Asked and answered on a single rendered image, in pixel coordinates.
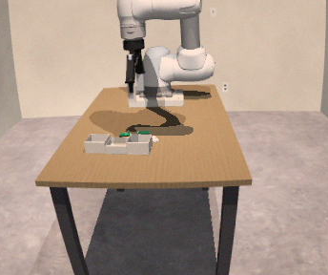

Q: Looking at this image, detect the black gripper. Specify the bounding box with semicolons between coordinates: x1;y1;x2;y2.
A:
123;38;145;102

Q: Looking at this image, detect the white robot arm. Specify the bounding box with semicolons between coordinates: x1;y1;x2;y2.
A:
117;0;215;97

